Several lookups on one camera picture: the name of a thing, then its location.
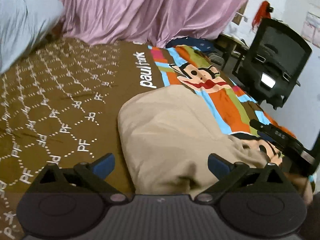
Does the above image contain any tan Champion jacket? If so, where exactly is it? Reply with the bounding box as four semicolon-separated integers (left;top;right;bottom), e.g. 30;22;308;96
118;85;267;197

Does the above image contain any dark blue clothing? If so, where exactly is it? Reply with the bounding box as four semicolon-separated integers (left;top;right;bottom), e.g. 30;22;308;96
165;36;215;53

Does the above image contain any brown patterned bed sheet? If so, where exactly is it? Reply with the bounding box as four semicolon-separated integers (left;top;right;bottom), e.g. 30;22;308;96
0;37;297;240

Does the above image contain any black office chair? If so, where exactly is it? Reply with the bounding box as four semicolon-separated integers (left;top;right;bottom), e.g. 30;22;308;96
232;18;312;109

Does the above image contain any dark desk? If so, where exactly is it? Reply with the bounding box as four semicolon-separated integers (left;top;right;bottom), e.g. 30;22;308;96
213;33;249;73

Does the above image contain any red hanging item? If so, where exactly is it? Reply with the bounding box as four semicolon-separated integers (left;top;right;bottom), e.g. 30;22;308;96
252;1;274;30

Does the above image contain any grey pillow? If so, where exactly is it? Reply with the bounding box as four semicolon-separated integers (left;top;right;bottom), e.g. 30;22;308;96
1;0;63;74

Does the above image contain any pink curtain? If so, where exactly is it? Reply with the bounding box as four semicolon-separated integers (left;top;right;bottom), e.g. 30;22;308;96
60;0;247;47

